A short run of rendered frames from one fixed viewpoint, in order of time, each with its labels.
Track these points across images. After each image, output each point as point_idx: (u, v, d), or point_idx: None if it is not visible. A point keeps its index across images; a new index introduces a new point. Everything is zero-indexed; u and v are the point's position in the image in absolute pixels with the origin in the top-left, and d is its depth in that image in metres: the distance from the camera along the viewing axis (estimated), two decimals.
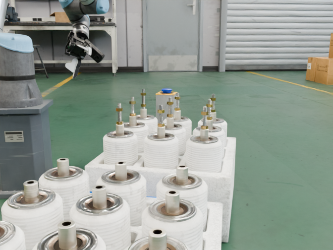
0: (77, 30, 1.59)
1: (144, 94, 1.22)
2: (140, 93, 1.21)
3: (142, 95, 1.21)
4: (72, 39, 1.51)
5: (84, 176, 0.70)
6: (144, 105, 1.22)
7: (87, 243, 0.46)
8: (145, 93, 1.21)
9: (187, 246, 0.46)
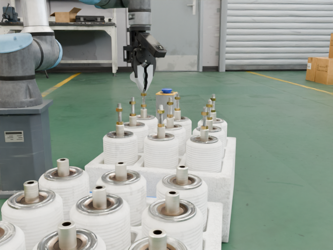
0: (129, 25, 1.17)
1: (141, 94, 1.20)
2: (144, 93, 1.20)
3: (142, 96, 1.21)
4: (123, 55, 1.20)
5: (84, 176, 0.70)
6: (141, 106, 1.21)
7: (87, 243, 0.46)
8: (141, 93, 1.21)
9: (187, 246, 0.46)
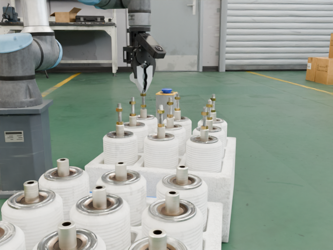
0: (129, 26, 1.17)
1: (144, 95, 1.20)
2: (144, 93, 1.21)
3: (144, 96, 1.21)
4: (123, 55, 1.21)
5: (84, 176, 0.70)
6: (144, 106, 1.21)
7: (87, 243, 0.46)
8: (141, 94, 1.20)
9: (187, 246, 0.46)
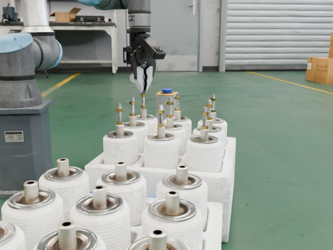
0: (129, 26, 1.17)
1: (140, 95, 1.21)
2: (142, 94, 1.20)
3: (141, 96, 1.21)
4: (123, 56, 1.21)
5: (84, 176, 0.70)
6: (140, 107, 1.22)
7: (87, 243, 0.46)
8: (142, 94, 1.22)
9: (187, 246, 0.46)
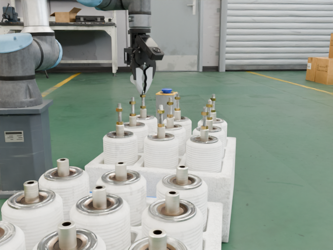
0: (129, 27, 1.18)
1: (144, 96, 1.22)
2: (141, 94, 1.22)
3: (143, 97, 1.22)
4: (124, 57, 1.21)
5: (84, 176, 0.70)
6: (145, 107, 1.22)
7: (87, 243, 0.46)
8: (144, 95, 1.20)
9: (187, 246, 0.46)
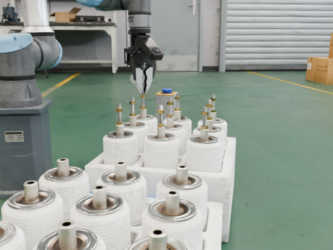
0: None
1: (140, 96, 1.22)
2: (141, 95, 1.20)
3: (141, 97, 1.21)
4: (124, 57, 1.21)
5: (84, 176, 0.70)
6: (141, 107, 1.22)
7: (87, 243, 0.46)
8: (143, 95, 1.22)
9: (187, 246, 0.46)
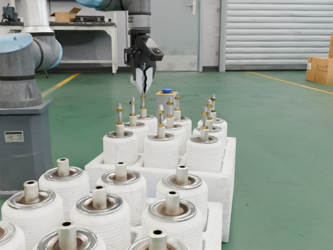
0: None
1: (142, 97, 1.20)
2: (145, 95, 1.21)
3: (143, 98, 1.21)
4: (124, 57, 1.21)
5: (84, 176, 0.70)
6: (142, 108, 1.21)
7: (87, 243, 0.46)
8: (139, 95, 1.21)
9: (187, 246, 0.46)
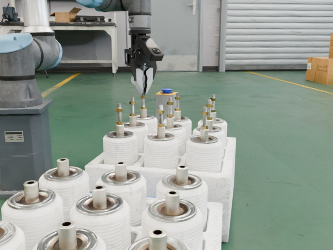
0: (130, 28, 1.18)
1: (145, 97, 1.21)
2: (143, 95, 1.22)
3: (144, 98, 1.21)
4: (124, 58, 1.21)
5: (84, 176, 0.70)
6: (145, 108, 1.22)
7: (87, 243, 0.46)
8: (142, 96, 1.20)
9: (187, 246, 0.46)
